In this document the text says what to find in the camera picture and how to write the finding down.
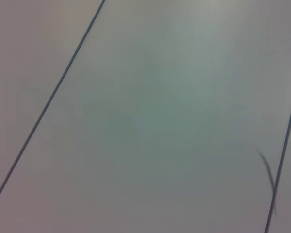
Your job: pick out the thin dark strand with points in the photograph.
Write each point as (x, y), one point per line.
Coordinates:
(269, 173)

